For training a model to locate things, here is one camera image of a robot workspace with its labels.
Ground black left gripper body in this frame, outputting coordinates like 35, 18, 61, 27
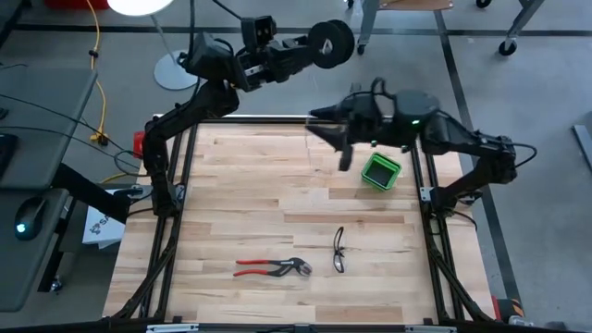
233, 42, 292, 93

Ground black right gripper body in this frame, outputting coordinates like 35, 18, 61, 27
344, 90, 403, 144

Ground black cable spool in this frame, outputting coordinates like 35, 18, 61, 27
307, 18, 356, 70

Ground green plastic bin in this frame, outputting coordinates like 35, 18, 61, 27
360, 151, 403, 192

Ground metal cart with casters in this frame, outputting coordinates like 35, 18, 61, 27
346, 0, 455, 56
475, 0, 547, 57

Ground white floor lamp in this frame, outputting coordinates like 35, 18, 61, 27
105, 0, 201, 92

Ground clear safety glasses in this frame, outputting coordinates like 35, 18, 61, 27
332, 226, 348, 275

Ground red plastic block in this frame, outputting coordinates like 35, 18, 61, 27
132, 130, 147, 160

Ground red floor box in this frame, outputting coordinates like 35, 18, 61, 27
43, 0, 111, 10

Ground black support beam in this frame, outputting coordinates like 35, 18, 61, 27
51, 161, 131, 224

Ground white printed cardboard box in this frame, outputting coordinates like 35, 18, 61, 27
81, 188, 129, 250

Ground orange black striped block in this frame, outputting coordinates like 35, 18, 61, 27
490, 295, 533, 327

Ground black computer mouse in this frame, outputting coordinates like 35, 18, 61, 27
13, 196, 47, 242

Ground grey desk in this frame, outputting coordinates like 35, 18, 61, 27
0, 68, 99, 314

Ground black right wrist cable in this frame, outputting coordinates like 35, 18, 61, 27
368, 77, 389, 96

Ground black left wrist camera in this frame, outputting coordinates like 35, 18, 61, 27
240, 15, 278, 53

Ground black table frame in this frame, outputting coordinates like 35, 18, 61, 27
108, 115, 499, 327

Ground red-handled black pliers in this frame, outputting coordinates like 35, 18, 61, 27
232, 256, 313, 278

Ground yellow cable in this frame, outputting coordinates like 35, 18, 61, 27
84, 0, 142, 185

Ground silver metal bracket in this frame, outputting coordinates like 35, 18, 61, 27
145, 323, 200, 333
404, 325, 458, 333

